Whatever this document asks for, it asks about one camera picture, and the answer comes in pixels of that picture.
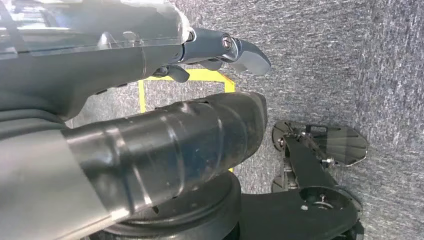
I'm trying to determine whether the yellow floor tape square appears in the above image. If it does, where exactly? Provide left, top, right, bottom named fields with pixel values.
left=138, top=68, right=236, bottom=173

